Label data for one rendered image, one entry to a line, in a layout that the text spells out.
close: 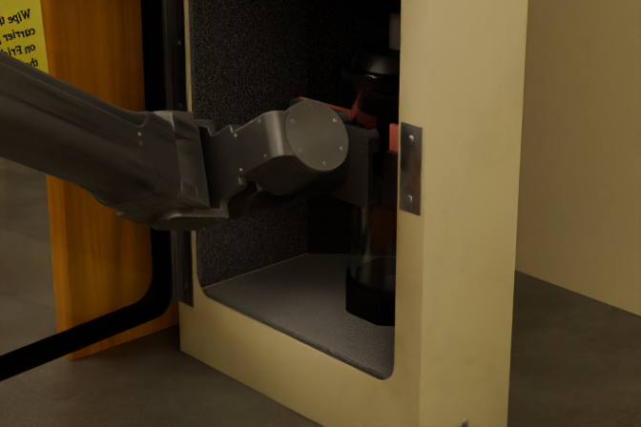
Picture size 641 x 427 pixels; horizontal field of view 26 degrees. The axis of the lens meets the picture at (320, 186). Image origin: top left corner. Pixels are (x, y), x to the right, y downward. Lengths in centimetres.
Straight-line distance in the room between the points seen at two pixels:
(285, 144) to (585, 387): 43
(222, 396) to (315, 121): 34
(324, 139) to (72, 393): 40
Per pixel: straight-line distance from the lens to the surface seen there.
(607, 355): 138
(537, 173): 155
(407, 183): 106
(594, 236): 152
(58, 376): 133
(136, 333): 139
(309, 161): 101
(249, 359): 127
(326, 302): 127
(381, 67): 116
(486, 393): 118
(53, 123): 89
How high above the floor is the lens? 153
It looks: 19 degrees down
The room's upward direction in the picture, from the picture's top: straight up
